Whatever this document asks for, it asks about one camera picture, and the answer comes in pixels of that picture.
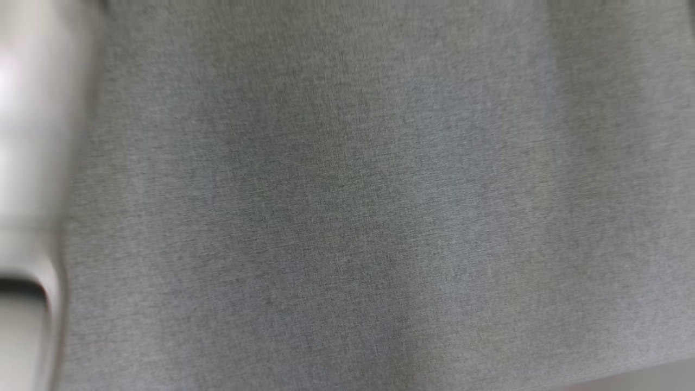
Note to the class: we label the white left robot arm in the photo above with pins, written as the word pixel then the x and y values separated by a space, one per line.
pixel 27 163

